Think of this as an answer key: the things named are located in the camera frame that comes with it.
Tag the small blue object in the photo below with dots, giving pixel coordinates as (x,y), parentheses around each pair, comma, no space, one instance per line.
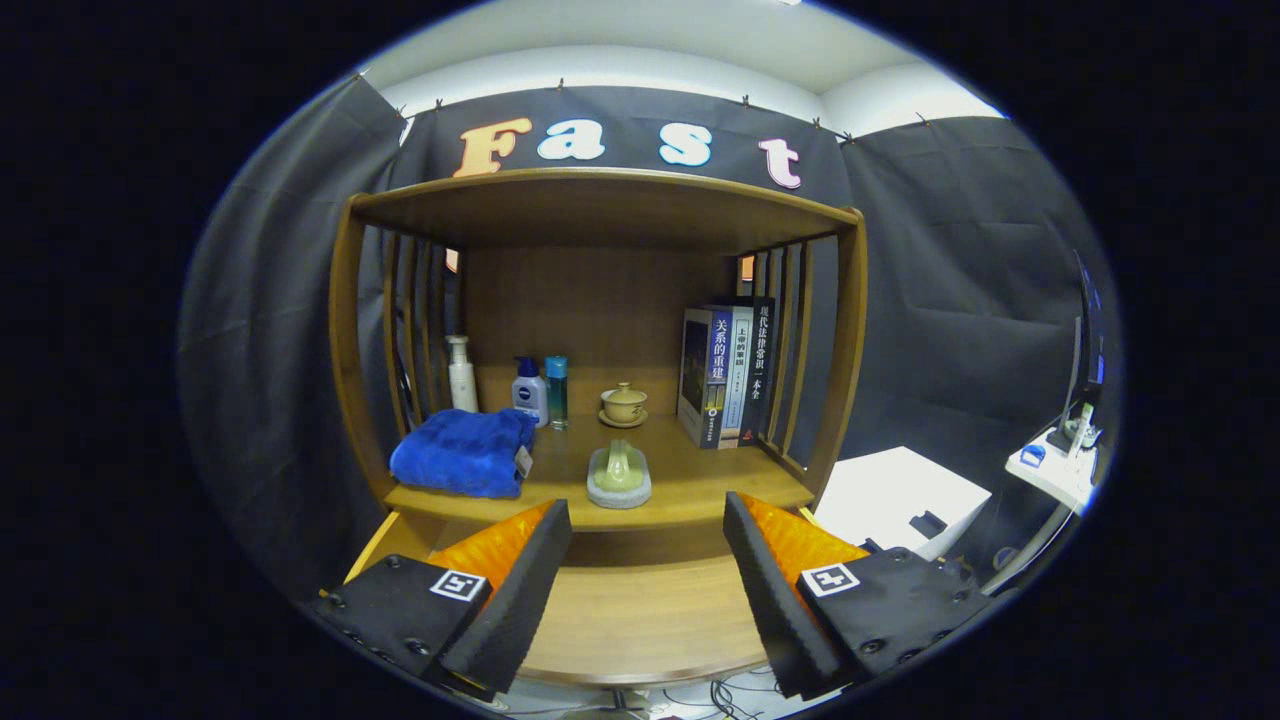
(1033,455)

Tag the teal translucent bottle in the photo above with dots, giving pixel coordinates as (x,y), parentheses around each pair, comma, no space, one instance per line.
(557,395)

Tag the beige lidded teacup with saucer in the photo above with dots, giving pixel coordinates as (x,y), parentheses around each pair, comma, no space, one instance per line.
(624,405)

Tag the wooden cabinet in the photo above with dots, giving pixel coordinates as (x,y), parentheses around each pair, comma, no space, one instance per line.
(600,300)

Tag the book with black spine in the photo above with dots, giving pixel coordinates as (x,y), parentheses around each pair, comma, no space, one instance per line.
(760,360)

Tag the book with white spine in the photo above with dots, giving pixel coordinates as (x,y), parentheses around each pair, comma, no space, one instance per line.
(740,370)

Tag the wooden countertop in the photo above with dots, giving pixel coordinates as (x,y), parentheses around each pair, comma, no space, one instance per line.
(700,480)

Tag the book with blue spine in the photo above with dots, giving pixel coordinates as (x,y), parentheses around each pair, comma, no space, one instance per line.
(717,370)

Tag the wooden drawer with black knob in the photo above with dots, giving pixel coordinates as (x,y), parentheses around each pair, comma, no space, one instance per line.
(650,620)

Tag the pale green scrub brush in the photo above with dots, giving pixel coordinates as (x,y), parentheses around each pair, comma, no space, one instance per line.
(618,470)

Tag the white lotion bottle blue cap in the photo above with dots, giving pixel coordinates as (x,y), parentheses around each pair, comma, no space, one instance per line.
(529,395)

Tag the white side desk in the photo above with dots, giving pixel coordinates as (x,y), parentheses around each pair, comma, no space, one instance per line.
(1060,478)

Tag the white pump bottle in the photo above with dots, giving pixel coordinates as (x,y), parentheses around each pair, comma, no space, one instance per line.
(462,385)

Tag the white side cabinet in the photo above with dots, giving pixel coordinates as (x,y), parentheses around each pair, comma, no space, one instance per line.
(890,490)

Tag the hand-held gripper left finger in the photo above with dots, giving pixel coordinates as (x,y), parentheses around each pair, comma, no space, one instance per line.
(515,600)

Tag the blue folded towel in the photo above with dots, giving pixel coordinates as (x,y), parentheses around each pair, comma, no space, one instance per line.
(460,450)

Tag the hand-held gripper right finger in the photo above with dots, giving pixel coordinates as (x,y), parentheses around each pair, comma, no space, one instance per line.
(770,600)

